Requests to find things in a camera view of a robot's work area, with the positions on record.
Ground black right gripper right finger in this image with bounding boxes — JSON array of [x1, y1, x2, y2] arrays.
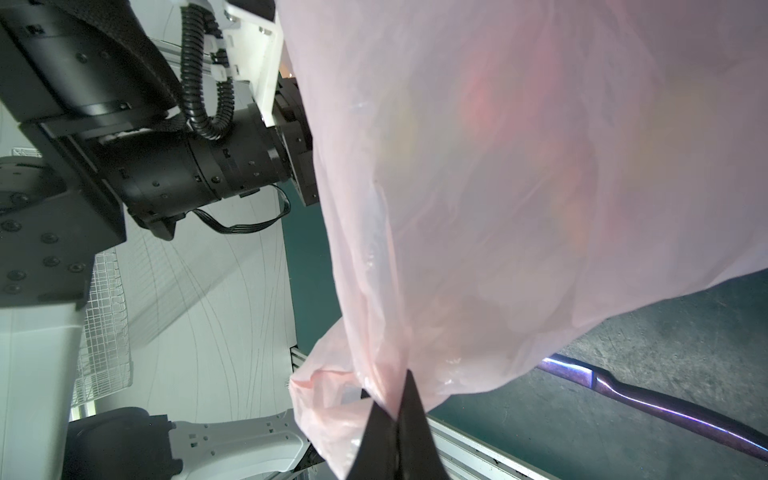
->
[[396, 370, 449, 480]]

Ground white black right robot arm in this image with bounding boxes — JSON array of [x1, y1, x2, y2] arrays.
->
[[61, 376, 449, 479]]

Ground dark purple knife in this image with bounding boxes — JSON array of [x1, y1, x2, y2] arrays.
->
[[537, 354, 767, 461]]

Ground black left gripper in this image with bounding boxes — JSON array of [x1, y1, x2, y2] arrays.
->
[[272, 76, 319, 206]]

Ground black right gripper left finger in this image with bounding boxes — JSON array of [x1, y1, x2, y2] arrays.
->
[[346, 403, 399, 480]]

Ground white wire basket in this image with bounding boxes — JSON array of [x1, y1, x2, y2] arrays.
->
[[72, 249, 133, 408]]

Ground pink plastic bag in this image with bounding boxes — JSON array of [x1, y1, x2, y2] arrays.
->
[[277, 1, 767, 477]]

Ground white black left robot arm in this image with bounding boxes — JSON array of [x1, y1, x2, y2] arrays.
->
[[1, 1, 319, 479]]

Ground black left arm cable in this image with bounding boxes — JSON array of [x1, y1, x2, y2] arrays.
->
[[178, 0, 236, 142]]

